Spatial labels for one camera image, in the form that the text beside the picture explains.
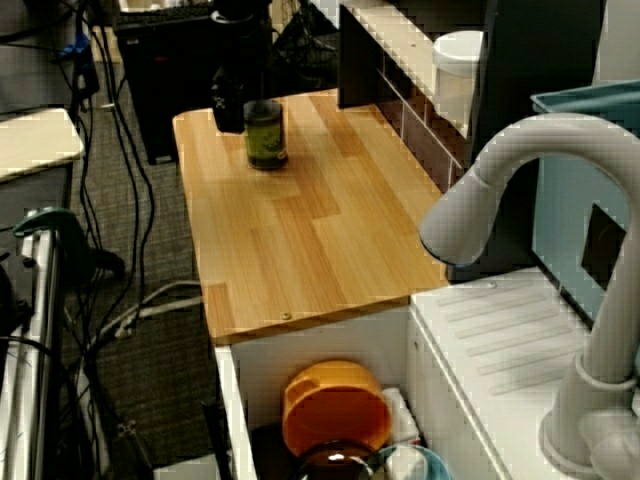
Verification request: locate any aluminium extrusion profile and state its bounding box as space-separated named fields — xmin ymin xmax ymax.
xmin=0 ymin=212 xmax=69 ymax=480

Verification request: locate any dark tile backsplash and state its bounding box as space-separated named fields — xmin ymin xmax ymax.
xmin=375 ymin=63 xmax=465 ymax=187

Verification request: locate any light blue bowl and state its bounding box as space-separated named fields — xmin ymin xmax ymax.
xmin=377 ymin=444 xmax=455 ymax=480

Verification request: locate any small white plastic block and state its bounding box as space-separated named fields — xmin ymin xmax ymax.
xmin=380 ymin=385 xmax=422 ymax=446

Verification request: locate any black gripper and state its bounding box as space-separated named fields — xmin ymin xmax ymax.
xmin=211 ymin=21 xmax=275 ymax=134

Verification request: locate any white cup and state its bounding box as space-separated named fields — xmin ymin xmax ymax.
xmin=387 ymin=446 xmax=430 ymax=480

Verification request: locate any blue plastic bin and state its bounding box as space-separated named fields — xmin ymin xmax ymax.
xmin=529 ymin=78 xmax=640 ymax=332

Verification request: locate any green pea can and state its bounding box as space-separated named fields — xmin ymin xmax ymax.
xmin=243 ymin=98 xmax=290 ymax=172

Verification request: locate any beige side table board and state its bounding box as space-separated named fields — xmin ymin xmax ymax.
xmin=0 ymin=107 xmax=85 ymax=184

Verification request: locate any white toy sink basin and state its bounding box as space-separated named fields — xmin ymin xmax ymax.
xmin=213 ymin=267 xmax=640 ymax=480

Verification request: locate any wide dark hutch post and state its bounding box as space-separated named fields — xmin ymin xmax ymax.
xmin=446 ymin=0 xmax=607 ymax=284

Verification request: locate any black hanging cable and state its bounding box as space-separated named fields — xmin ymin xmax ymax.
xmin=69 ymin=0 xmax=101 ymax=246
xmin=89 ymin=19 xmax=157 ymax=311

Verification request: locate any narrow dark hutch panel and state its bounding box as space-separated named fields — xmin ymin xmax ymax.
xmin=337 ymin=2 xmax=399 ymax=110

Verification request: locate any white floor cable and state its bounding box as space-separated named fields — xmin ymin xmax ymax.
xmin=88 ymin=280 xmax=205 ymax=342

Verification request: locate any beige hutch shelf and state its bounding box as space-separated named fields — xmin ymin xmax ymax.
xmin=339 ymin=0 xmax=482 ymax=139

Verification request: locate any orange plastic bowl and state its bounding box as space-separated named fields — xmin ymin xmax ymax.
xmin=281 ymin=359 xmax=394 ymax=459

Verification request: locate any black base box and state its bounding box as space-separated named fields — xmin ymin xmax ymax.
xmin=114 ymin=8 xmax=275 ymax=166

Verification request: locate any grey toy faucet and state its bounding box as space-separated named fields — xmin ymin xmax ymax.
xmin=418 ymin=112 xmax=640 ymax=480

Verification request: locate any white lidded plastic jar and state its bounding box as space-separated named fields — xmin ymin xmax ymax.
xmin=432 ymin=30 xmax=486 ymax=137

